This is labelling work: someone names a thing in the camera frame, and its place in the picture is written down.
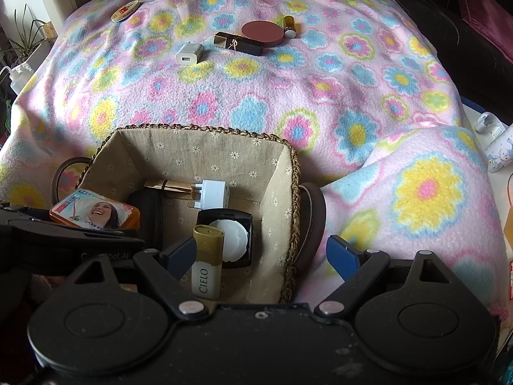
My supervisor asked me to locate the gold white Cielo perfume bottle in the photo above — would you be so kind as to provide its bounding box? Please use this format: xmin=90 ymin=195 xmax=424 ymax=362
xmin=191 ymin=224 xmax=224 ymax=301

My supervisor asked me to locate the orange tin with picture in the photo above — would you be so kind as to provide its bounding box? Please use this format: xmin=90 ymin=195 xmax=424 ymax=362
xmin=50 ymin=190 xmax=140 ymax=230

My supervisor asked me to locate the white UK plug adapter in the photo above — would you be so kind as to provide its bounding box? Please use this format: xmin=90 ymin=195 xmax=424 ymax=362
xmin=191 ymin=180 xmax=230 ymax=210

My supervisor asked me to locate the white USB charger cube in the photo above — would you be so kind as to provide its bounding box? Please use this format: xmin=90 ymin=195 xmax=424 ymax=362
xmin=176 ymin=43 xmax=204 ymax=66

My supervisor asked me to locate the black gold YSL lipstick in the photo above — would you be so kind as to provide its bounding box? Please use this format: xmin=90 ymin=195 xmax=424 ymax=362
xmin=213 ymin=32 xmax=264 ymax=56

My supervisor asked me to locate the black compact with white puff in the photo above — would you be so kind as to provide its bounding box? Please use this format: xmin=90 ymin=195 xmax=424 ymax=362
xmin=197 ymin=209 xmax=253 ymax=269

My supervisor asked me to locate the gold tube in basket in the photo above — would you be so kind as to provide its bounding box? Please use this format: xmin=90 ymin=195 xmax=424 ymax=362
xmin=143 ymin=179 xmax=194 ymax=200

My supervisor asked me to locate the woven basket with fabric lining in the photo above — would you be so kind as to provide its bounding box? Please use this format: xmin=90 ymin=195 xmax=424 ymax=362
xmin=71 ymin=124 xmax=325 ymax=303

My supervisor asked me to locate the white spray bottle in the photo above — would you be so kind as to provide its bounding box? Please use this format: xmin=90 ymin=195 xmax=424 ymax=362
xmin=1 ymin=62 xmax=34 ymax=95

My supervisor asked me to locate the white patterned bottle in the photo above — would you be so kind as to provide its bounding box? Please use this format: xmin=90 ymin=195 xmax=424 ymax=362
xmin=485 ymin=126 xmax=513 ymax=173

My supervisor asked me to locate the potted green plant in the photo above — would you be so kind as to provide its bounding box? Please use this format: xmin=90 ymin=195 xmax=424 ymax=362
xmin=1 ymin=4 xmax=50 ymax=66

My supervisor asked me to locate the pink floral fleece blanket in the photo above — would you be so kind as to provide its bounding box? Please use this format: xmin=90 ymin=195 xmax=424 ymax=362
xmin=1 ymin=0 xmax=512 ymax=318

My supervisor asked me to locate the black sofa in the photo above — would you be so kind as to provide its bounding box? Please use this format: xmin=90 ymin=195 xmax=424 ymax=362
xmin=397 ymin=0 xmax=512 ymax=124

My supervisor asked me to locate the round reddish-brown compact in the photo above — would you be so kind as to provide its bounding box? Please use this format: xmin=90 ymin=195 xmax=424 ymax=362
xmin=241 ymin=20 xmax=284 ymax=47

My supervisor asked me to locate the small amber glass vial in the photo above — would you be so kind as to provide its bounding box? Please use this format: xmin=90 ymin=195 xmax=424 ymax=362
xmin=282 ymin=16 xmax=297 ymax=39

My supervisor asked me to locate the magenta cushion right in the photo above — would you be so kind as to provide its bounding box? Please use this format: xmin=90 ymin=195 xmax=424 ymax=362
xmin=459 ymin=0 xmax=512 ymax=62

